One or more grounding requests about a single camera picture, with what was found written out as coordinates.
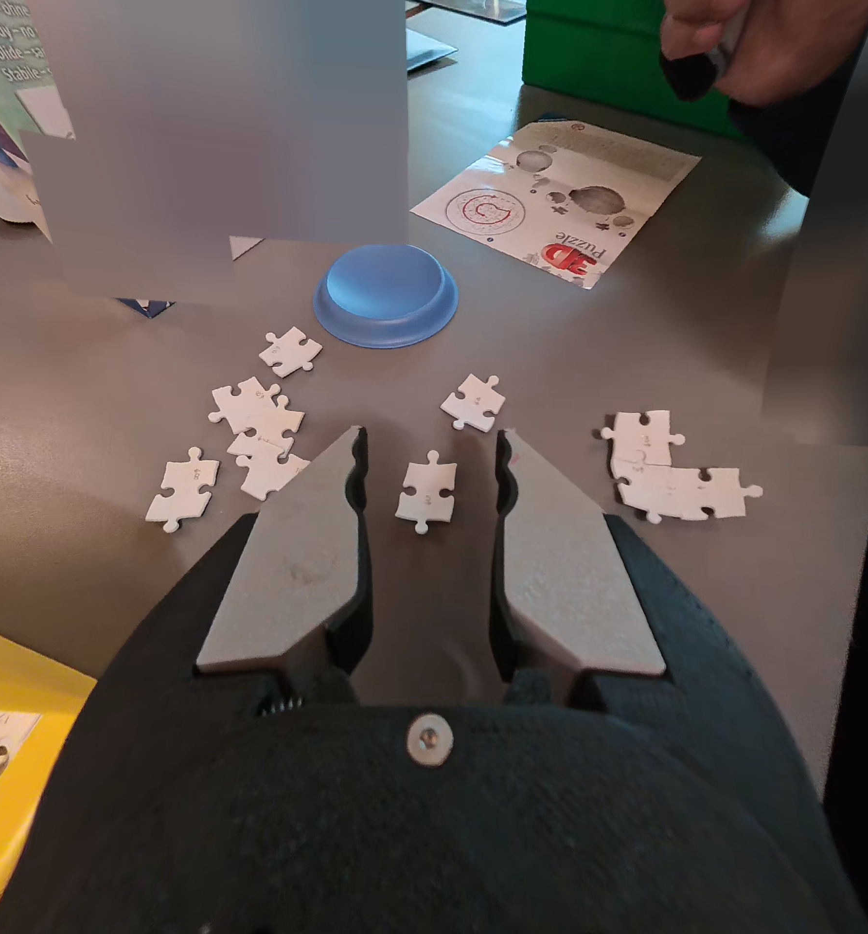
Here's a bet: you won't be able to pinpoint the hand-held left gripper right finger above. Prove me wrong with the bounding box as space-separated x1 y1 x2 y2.
489 428 667 684

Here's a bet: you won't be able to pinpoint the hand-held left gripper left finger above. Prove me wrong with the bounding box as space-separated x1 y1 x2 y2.
195 425 374 676

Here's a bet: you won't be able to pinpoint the white jigsaw piece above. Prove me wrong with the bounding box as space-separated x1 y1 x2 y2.
395 450 458 535
440 374 508 434

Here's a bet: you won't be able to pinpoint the scattered white puzzle pieces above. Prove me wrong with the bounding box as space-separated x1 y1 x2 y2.
145 326 324 534

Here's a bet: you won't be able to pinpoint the blue round puzzle stand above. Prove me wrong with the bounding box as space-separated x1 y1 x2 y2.
313 244 460 350

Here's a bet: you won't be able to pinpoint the person's right hand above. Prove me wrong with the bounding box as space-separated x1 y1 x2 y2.
658 0 868 107

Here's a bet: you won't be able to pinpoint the green box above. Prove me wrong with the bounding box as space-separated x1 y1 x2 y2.
523 0 744 140

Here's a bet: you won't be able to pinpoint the joined white jigsaw section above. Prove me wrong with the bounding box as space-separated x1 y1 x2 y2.
600 410 764 525

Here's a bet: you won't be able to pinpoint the printed instruction leaflet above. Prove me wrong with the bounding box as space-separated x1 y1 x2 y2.
410 120 703 290

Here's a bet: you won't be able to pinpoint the grey paper sheet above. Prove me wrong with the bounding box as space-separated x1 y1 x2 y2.
407 28 458 74

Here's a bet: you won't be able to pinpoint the yellow plastic bin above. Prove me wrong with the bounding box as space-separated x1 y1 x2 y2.
0 620 99 934

